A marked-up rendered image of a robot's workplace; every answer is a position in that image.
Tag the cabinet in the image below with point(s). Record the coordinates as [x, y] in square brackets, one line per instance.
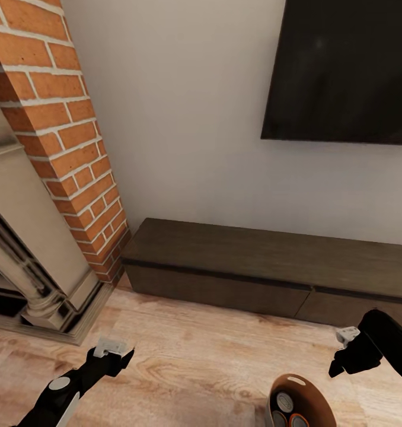
[308, 277]

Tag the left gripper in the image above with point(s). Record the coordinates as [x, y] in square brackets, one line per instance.
[110, 364]

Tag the trash can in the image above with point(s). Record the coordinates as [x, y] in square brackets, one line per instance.
[308, 401]

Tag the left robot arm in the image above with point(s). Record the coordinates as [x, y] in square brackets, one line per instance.
[59, 399]

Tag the wood fireplace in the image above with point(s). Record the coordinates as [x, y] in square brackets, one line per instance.
[47, 287]

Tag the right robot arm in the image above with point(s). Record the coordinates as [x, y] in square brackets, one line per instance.
[378, 335]

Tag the wall mounted tv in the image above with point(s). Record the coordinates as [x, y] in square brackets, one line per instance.
[337, 75]

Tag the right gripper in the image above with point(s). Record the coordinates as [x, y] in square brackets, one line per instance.
[352, 360]

